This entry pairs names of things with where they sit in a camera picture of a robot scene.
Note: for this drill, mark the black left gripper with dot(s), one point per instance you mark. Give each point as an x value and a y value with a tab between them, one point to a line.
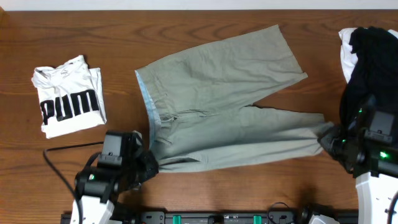
147	163

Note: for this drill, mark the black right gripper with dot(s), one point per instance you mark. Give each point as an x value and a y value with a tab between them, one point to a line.
328	140

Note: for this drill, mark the khaki green shorts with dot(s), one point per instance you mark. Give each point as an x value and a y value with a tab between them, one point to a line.
201	108

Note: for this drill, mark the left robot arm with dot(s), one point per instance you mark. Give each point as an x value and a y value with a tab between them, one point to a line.
97	188

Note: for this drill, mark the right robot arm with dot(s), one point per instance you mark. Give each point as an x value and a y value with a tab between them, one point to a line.
371	159

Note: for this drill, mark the black garment with red tag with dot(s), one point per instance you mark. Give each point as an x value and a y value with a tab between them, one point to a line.
353	99

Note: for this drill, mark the white garment under pile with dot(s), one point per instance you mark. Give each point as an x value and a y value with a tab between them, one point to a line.
346	53

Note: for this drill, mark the white Puma t-shirt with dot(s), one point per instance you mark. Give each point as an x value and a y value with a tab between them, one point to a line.
70	97

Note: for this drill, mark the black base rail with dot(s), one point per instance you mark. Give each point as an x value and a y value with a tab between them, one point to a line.
278	217

